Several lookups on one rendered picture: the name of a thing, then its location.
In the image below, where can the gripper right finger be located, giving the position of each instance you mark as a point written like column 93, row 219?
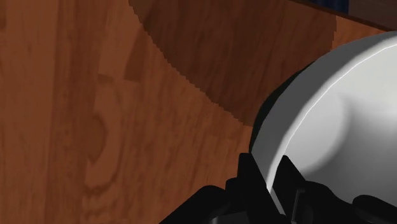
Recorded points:
column 310, row 201

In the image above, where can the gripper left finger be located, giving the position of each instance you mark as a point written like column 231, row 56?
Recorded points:
column 248, row 192

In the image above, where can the white bowl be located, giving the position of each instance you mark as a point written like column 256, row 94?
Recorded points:
column 341, row 124

